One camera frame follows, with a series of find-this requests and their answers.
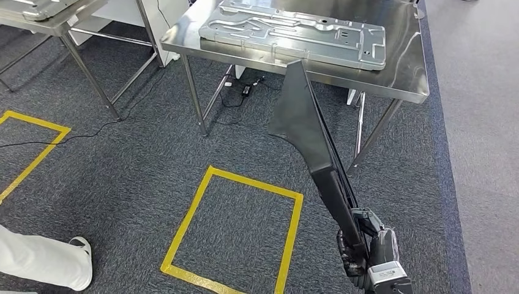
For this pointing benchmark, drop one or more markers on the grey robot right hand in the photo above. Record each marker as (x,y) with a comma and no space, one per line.
(385,247)

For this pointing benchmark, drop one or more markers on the black plastic frame part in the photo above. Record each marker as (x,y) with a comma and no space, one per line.
(300,117)

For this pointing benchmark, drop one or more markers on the steel workbench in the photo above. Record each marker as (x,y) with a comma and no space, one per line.
(397,52)

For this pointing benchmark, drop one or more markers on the yellow floor tape outline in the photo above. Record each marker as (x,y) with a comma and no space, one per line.
(255,184)
(36,123)

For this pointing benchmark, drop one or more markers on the stamped metal panel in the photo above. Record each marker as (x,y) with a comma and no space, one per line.
(32,8)
(284,36)

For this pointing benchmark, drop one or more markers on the person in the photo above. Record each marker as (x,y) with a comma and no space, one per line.
(36,259)

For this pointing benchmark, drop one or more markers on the white cabinet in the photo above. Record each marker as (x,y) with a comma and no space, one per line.
(117,16)

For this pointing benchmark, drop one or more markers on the steel side table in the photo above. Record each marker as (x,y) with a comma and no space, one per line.
(61,26)

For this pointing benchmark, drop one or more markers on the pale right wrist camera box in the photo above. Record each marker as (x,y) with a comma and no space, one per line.
(387,276)

